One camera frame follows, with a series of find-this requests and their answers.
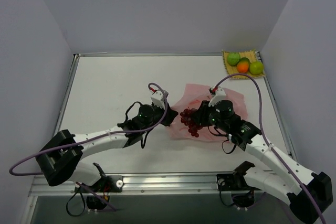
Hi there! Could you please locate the pink plastic bag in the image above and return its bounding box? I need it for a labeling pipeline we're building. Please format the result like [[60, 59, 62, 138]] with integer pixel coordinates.
[[167, 83, 248, 142]]

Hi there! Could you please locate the red fake grape bunch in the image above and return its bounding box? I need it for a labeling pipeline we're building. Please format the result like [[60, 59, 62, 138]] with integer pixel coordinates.
[[180, 108, 202, 137]]

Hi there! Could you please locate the orange green fake mango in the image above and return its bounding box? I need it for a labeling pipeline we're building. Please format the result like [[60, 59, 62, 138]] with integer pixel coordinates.
[[236, 57, 250, 73]]

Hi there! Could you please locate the green fake pear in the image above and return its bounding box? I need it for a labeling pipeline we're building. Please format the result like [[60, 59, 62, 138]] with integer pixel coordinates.
[[249, 61, 264, 75]]

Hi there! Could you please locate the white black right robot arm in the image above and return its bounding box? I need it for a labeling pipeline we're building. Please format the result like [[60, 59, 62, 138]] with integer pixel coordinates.
[[191, 100, 333, 223]]

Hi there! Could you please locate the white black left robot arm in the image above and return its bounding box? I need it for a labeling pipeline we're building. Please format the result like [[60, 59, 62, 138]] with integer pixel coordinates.
[[36, 104, 178, 192]]

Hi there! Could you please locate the yellow woven mat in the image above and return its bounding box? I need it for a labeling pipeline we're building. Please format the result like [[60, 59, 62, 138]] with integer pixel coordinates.
[[222, 50, 264, 79]]

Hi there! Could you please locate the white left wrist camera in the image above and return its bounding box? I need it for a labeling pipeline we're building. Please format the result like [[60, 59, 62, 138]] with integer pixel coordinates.
[[151, 90, 169, 109]]

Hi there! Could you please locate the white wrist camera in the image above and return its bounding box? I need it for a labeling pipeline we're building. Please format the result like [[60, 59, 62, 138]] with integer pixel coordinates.
[[208, 86, 226, 107], [151, 90, 169, 109]]

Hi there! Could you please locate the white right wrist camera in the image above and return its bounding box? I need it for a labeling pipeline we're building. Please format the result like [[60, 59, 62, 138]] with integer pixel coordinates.
[[208, 86, 226, 107]]

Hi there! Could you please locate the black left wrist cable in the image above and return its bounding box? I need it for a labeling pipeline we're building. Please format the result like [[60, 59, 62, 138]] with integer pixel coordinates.
[[117, 101, 146, 127]]

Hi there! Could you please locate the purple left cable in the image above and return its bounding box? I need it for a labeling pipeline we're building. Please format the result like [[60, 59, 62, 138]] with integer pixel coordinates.
[[9, 82, 169, 176]]

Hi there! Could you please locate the purple cable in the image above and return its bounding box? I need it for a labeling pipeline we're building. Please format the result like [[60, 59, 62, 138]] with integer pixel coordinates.
[[211, 73, 328, 224], [9, 82, 169, 176]]

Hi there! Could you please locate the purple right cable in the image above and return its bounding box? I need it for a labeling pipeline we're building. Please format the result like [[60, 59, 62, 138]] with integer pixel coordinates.
[[211, 73, 328, 224]]

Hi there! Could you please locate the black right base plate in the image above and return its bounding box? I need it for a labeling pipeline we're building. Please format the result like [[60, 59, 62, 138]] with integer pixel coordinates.
[[216, 173, 260, 191]]

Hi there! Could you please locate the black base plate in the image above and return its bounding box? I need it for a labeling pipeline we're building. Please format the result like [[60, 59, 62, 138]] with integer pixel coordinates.
[[68, 171, 123, 193], [216, 173, 260, 191]]

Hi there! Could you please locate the aluminium front rail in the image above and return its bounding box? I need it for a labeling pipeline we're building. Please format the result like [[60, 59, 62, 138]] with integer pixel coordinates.
[[29, 173, 217, 196]]

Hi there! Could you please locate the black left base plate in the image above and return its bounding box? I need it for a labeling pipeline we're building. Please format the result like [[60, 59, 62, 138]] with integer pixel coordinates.
[[68, 171, 123, 193]]

